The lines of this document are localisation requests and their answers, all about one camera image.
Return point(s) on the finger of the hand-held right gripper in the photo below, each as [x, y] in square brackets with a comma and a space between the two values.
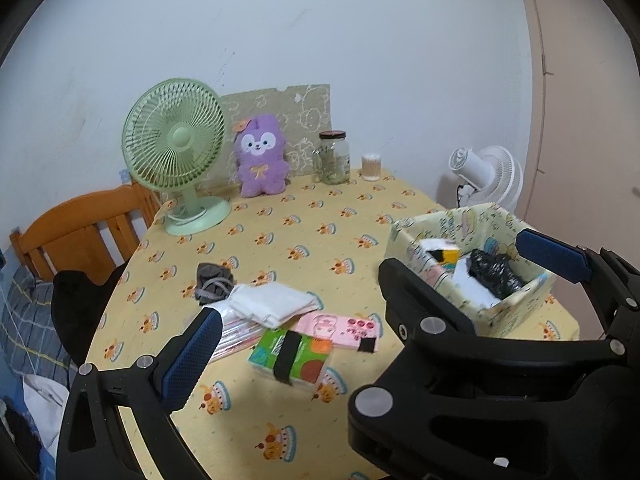
[550, 255]
[435, 345]

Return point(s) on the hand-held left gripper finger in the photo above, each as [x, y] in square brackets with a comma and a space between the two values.
[192, 355]

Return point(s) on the pink striped plastic bag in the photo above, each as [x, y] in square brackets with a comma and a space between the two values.
[237, 335]

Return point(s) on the printed fabric storage box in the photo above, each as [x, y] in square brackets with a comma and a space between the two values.
[505, 317]

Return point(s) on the white plastic bag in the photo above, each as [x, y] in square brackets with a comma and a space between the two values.
[272, 302]

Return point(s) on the green tissue pack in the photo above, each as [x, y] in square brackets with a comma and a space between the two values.
[292, 357]

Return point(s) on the pink tissue pack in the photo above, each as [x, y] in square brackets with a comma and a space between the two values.
[335, 330]

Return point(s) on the black plastic bag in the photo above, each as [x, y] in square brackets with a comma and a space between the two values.
[495, 270]

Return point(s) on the white folded cloth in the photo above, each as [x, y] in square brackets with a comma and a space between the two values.
[472, 290]

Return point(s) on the grey striped socks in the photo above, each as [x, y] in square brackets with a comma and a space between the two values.
[214, 282]

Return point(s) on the yellow black white pack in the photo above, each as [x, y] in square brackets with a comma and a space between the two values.
[440, 252]

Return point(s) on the white electric fan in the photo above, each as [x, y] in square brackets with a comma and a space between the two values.
[492, 170]

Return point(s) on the black cloth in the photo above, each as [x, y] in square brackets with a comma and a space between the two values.
[82, 305]

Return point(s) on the beige door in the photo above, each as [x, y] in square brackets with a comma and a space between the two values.
[585, 110]

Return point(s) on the blue plaid bedding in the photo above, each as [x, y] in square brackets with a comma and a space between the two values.
[30, 325]

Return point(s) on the wooden chair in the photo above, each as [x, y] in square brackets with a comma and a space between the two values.
[75, 225]

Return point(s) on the small cotton swab container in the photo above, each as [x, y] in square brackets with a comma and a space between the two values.
[371, 167]

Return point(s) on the purple plush toy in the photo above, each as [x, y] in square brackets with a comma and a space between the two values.
[261, 160]

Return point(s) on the glass jar with dark lid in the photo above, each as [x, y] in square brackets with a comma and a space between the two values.
[331, 160]

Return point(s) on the green desk fan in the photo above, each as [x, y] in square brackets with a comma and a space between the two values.
[172, 135]

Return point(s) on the beige printed board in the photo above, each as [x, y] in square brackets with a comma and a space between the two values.
[305, 110]

